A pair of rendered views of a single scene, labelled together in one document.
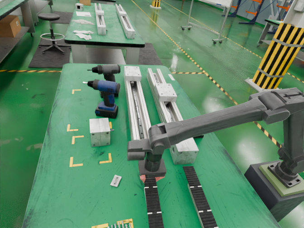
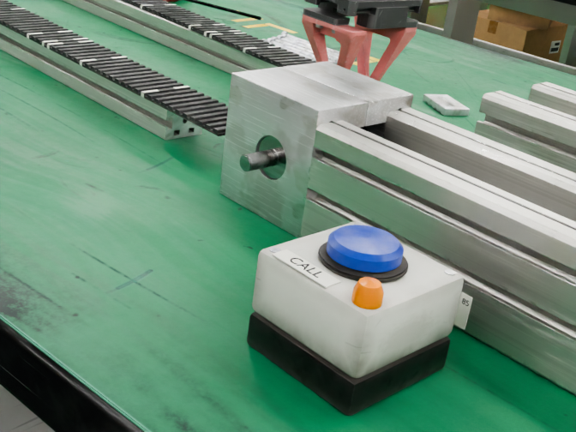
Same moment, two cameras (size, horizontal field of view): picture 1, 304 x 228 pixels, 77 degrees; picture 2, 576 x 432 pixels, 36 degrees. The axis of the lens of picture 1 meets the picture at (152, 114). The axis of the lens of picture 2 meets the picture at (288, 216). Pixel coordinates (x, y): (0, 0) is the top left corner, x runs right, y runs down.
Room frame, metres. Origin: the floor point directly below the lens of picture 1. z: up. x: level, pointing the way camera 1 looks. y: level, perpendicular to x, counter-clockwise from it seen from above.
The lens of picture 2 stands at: (1.18, -0.51, 1.05)
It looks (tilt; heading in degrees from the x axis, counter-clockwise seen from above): 24 degrees down; 149
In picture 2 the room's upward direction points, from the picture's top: 8 degrees clockwise
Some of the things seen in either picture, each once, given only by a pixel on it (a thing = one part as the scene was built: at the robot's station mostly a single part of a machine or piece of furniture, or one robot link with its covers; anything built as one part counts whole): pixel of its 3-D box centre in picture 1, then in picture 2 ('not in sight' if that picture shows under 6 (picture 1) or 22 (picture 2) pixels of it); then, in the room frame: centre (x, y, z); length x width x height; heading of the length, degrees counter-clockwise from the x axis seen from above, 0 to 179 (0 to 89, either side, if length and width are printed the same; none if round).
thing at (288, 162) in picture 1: (292, 161); not in sight; (0.60, -0.64, 0.92); 0.09 x 0.05 x 0.10; 103
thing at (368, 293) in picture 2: not in sight; (369, 291); (0.88, -0.28, 0.85); 0.01 x 0.01 x 0.01
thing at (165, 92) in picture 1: (164, 93); not in sight; (1.08, -0.06, 0.87); 0.16 x 0.11 x 0.07; 15
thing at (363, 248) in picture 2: not in sight; (363, 255); (0.84, -0.26, 0.84); 0.04 x 0.04 x 0.02
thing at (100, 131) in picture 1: (102, 131); not in sight; (0.68, 0.23, 0.83); 0.11 x 0.10 x 0.10; 112
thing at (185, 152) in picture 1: (185, 150); (303, 147); (0.65, -0.19, 0.83); 0.12 x 0.09 x 0.10; 105
